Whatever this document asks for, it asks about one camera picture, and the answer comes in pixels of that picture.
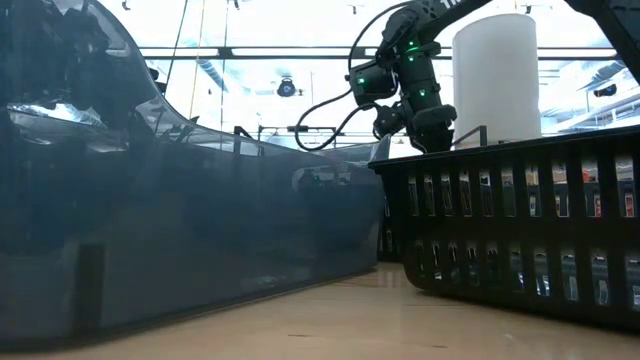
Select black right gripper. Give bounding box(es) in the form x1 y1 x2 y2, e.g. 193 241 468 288
405 103 458 155

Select translucent grey plastic basket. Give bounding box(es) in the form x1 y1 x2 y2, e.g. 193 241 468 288
319 134 392 169
0 0 386 351

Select white cylindrical column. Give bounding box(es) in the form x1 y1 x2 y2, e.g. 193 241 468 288
452 13 543 150

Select black slotted plastic basket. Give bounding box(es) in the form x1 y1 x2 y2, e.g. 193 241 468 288
368 124 640 335

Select small black clamp fixture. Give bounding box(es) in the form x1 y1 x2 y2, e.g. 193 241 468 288
147 63 168 94

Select black metal bracket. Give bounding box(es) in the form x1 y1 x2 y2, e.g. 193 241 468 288
232 125 263 156
449 125 489 151

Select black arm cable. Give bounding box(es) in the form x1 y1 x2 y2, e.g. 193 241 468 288
347 1 414 71

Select black looping camera cable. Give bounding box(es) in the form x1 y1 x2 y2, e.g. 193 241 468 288
293 88 377 153

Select black hanging dome camera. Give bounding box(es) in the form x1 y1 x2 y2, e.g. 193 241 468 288
276 76 298 99

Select black metal rail frame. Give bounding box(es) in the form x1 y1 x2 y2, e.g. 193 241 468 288
257 124 338 149

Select black overhead frame beam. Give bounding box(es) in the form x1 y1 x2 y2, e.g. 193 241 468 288
138 45 620 62

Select thin yellowish hanging cable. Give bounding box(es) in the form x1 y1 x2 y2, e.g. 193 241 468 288
188 0 207 120

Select thin dark hanging cable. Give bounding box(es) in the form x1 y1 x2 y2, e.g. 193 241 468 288
162 0 190 99

